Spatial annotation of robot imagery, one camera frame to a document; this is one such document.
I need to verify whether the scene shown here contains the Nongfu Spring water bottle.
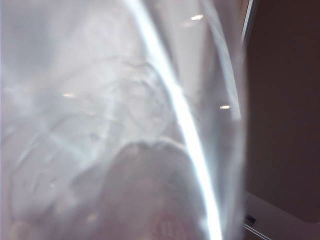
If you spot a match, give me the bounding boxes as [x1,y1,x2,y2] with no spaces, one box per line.
[0,0,249,240]

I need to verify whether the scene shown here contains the grey-brown desk divider panel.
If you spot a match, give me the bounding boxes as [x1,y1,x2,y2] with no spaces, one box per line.
[241,0,320,224]

